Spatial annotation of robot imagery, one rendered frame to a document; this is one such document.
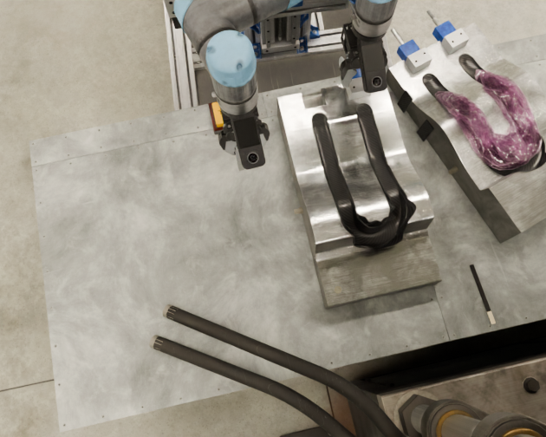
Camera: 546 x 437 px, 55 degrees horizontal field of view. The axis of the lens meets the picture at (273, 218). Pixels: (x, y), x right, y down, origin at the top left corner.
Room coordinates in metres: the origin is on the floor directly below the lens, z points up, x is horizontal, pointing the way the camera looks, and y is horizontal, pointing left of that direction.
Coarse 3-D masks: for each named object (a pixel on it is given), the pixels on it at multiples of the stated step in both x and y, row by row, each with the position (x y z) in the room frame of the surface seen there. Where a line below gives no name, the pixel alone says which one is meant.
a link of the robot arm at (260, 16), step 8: (248, 0) 0.57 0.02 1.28; (256, 0) 0.57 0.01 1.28; (264, 0) 0.57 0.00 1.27; (272, 0) 0.57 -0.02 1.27; (280, 0) 0.58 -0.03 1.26; (288, 0) 0.58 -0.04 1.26; (296, 0) 0.59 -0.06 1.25; (256, 8) 0.56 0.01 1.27; (264, 8) 0.56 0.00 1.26; (272, 8) 0.57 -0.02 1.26; (280, 8) 0.57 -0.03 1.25; (288, 8) 0.58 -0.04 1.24; (256, 16) 0.55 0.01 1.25; (264, 16) 0.56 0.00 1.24
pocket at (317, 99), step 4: (316, 92) 0.62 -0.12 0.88; (320, 92) 0.62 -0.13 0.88; (304, 96) 0.61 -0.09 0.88; (308, 96) 0.61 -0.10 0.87; (312, 96) 0.61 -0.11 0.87; (316, 96) 0.61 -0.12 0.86; (320, 96) 0.61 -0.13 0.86; (304, 100) 0.60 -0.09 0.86; (308, 100) 0.60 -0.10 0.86; (312, 100) 0.60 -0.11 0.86; (316, 100) 0.60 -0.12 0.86; (320, 100) 0.60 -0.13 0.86; (324, 100) 0.59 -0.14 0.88; (304, 104) 0.59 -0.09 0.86; (308, 104) 0.59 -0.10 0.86; (312, 104) 0.59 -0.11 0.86; (316, 104) 0.59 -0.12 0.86; (320, 104) 0.59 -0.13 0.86; (324, 104) 0.59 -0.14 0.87; (304, 108) 0.58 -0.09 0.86
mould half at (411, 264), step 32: (288, 96) 0.60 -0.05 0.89; (384, 96) 0.59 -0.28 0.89; (288, 128) 0.52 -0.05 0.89; (352, 128) 0.51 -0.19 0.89; (384, 128) 0.51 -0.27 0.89; (320, 160) 0.44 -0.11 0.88; (352, 160) 0.43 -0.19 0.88; (320, 192) 0.35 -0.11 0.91; (352, 192) 0.35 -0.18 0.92; (416, 192) 0.33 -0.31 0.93; (320, 224) 0.27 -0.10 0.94; (416, 224) 0.27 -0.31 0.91; (320, 256) 0.22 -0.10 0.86; (352, 256) 0.22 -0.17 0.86; (384, 256) 0.21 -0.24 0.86; (416, 256) 0.21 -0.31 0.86; (352, 288) 0.15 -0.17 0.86; (384, 288) 0.14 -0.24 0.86; (416, 288) 0.14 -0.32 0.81
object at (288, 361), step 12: (168, 312) 0.12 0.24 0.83; (180, 312) 0.11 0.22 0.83; (192, 324) 0.09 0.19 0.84; (204, 324) 0.08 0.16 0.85; (216, 324) 0.08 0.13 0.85; (216, 336) 0.06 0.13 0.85; (228, 336) 0.05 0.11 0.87; (240, 336) 0.05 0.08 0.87; (240, 348) 0.03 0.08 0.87; (252, 348) 0.03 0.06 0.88; (264, 348) 0.03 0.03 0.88; (276, 360) 0.00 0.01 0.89; (288, 360) 0.00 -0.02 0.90; (300, 360) 0.00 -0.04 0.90; (300, 372) -0.02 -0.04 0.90; (312, 372) -0.03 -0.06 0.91
